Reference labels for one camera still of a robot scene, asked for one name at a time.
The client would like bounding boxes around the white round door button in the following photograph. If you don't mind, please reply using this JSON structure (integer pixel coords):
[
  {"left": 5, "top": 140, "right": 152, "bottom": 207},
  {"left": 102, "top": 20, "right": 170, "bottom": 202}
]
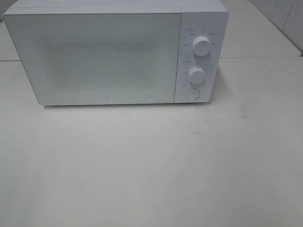
[{"left": 186, "top": 88, "right": 200, "bottom": 100}]

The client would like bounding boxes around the white microwave knob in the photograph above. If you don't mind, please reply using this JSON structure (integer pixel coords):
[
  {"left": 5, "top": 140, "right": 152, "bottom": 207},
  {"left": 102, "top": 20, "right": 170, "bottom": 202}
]
[
  {"left": 192, "top": 35, "right": 212, "bottom": 57},
  {"left": 188, "top": 67, "right": 206, "bottom": 84}
]

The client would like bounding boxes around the white microwave oven body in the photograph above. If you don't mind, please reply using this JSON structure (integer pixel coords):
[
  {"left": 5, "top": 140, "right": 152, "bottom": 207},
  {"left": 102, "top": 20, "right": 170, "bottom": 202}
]
[{"left": 3, "top": 0, "right": 229, "bottom": 105}]

